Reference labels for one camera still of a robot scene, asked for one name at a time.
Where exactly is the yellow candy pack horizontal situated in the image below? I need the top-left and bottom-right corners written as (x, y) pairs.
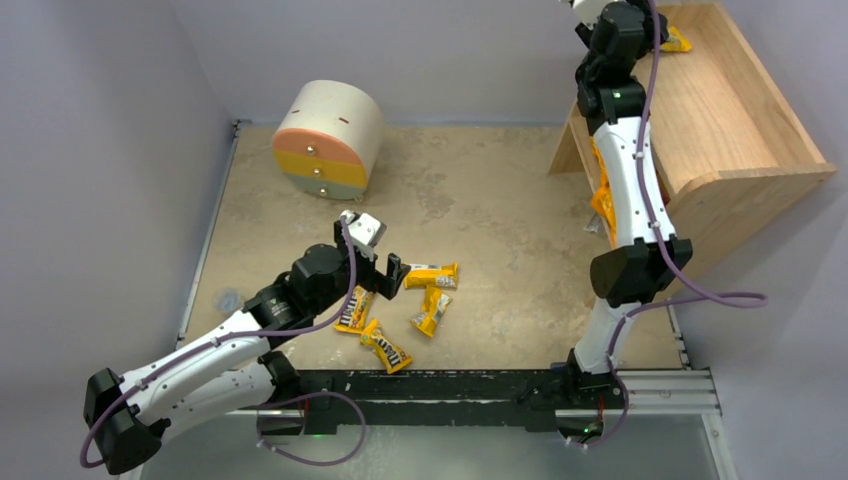
top-left (403, 262), bottom-right (459, 289)

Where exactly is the large orange candy bag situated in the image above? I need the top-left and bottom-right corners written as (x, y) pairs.
top-left (590, 184), bottom-right (617, 248)
top-left (589, 136), bottom-right (608, 188)

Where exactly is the yellow candy pack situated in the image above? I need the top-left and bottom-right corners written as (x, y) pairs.
top-left (410, 286), bottom-right (453, 338)
top-left (660, 26), bottom-right (693, 53)

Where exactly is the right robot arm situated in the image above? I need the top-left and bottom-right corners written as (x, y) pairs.
top-left (569, 1), bottom-right (693, 387)

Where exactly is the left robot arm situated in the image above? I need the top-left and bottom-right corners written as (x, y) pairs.
top-left (80, 239), bottom-right (411, 475)

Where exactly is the wooden shelf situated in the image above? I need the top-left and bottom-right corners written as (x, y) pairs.
top-left (548, 1), bottom-right (837, 293)

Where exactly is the yellow M&M pack left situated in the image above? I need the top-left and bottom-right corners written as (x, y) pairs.
top-left (333, 286), bottom-right (375, 335)

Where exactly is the yellow m&m pack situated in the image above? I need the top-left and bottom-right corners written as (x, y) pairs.
top-left (360, 318), bottom-right (413, 374)
top-left (333, 286), bottom-right (375, 335)

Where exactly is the yellow M&M pack front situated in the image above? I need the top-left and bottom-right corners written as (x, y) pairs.
top-left (360, 318), bottom-right (413, 374)

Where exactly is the round pastel drawer cabinet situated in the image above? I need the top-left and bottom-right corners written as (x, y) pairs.
top-left (271, 80), bottom-right (385, 200)

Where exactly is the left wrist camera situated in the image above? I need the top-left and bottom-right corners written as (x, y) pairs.
top-left (339, 210), bottom-right (387, 261)

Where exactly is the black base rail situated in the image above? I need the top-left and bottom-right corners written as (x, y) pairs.
top-left (262, 366), bottom-right (627, 438)

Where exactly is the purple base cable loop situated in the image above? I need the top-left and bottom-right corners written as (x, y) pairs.
top-left (255, 390), bottom-right (368, 466)

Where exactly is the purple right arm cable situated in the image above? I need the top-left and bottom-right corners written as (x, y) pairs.
top-left (604, 0), bottom-right (770, 392)

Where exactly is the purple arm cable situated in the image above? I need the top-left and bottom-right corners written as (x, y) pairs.
top-left (604, 0), bottom-right (770, 392)
top-left (79, 218), bottom-right (359, 470)

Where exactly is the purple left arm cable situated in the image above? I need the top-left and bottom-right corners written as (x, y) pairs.
top-left (79, 218), bottom-right (359, 470)

